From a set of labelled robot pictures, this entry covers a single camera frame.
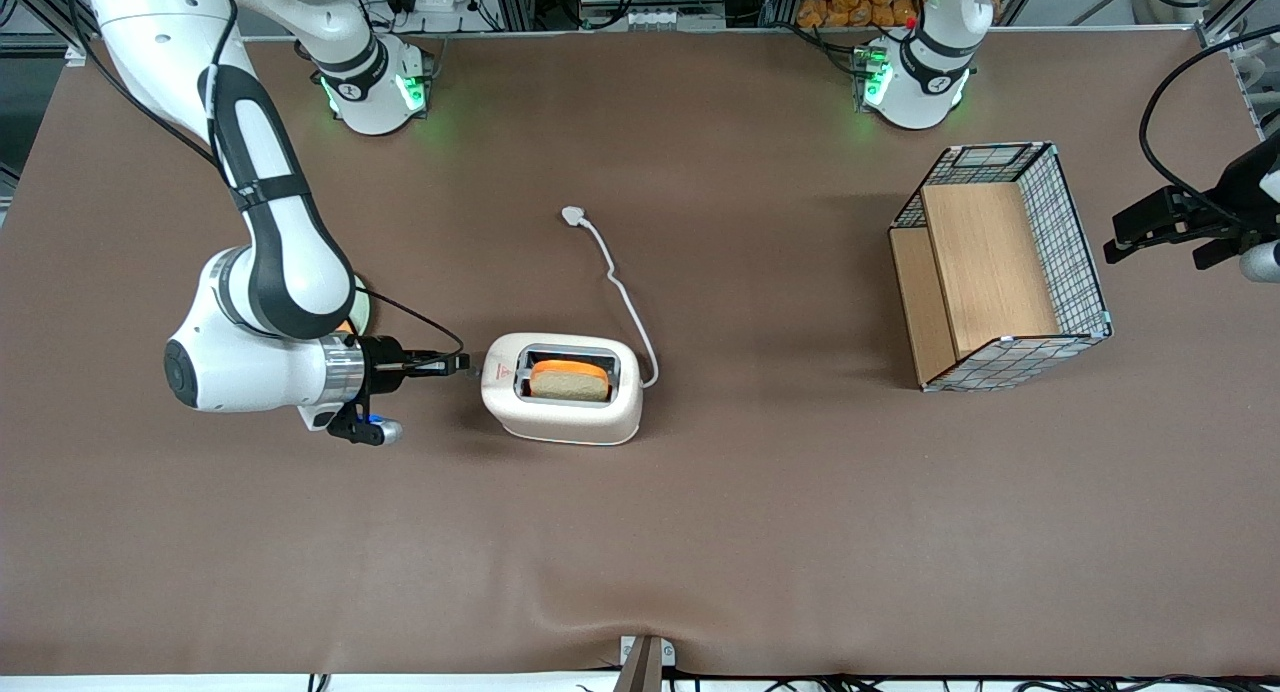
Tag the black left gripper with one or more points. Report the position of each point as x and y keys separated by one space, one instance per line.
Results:
x=1243 y=194

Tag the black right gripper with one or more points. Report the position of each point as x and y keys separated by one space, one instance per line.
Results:
x=381 y=364

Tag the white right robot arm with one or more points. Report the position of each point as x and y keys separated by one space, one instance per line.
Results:
x=280 y=262

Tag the pale green plate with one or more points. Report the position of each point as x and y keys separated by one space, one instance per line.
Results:
x=362 y=307

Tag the bread slice with orange crust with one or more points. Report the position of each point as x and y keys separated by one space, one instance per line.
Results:
x=570 y=382

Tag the wooden step shelf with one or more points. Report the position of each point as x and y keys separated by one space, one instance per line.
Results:
x=985 y=272

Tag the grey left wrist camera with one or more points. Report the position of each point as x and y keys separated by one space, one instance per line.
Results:
x=1262 y=262

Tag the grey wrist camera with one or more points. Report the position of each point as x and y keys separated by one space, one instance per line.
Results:
x=1262 y=262
x=365 y=427

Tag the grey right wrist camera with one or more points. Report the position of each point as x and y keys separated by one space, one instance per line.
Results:
x=365 y=427

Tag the aluminium frame profile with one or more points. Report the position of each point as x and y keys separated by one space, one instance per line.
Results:
x=1235 y=12
x=30 y=2

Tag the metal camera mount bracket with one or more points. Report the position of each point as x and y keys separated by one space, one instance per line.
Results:
x=645 y=662

